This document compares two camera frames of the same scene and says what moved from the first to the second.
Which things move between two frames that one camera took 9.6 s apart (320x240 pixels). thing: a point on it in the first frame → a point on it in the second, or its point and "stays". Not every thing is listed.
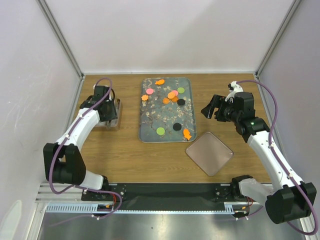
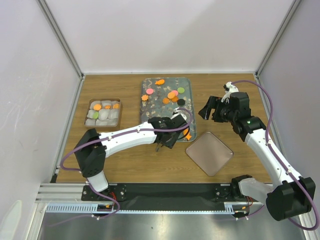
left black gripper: x=112 y=115 → x=170 y=143
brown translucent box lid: x=210 y=153 stays
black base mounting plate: x=163 y=196 stays
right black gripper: x=208 y=110 stays
